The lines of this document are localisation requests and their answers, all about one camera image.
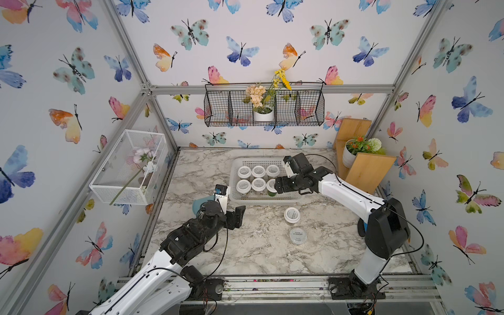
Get yogurt cup without cap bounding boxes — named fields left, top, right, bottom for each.
left=289, top=227, right=308, bottom=245

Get blue black work glove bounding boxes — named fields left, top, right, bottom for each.
left=357, top=219, right=368, bottom=238

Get white pot beige flowers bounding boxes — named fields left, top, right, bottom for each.
left=243, top=68, right=292, bottom=123

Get white pot green plant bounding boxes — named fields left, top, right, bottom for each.
left=343, top=136, right=386, bottom=169

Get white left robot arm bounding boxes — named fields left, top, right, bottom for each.
left=90, top=185, right=245, bottom=314

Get white wire mesh box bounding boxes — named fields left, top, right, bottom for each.
left=89, top=129, right=167, bottom=206

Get pink artificial flower stem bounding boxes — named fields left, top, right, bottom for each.
left=110, top=148, right=156, bottom=206

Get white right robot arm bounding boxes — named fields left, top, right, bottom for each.
left=274, top=154, right=410, bottom=297

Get wooden corner shelf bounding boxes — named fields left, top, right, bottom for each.
left=333, top=118, right=396, bottom=194

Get black wire wall basket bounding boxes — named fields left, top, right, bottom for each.
left=203, top=82, right=325, bottom=127

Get white plastic perforated basket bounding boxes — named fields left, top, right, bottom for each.
left=229, top=157, right=304, bottom=205

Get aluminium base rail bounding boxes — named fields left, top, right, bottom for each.
left=109, top=273, right=438, bottom=306

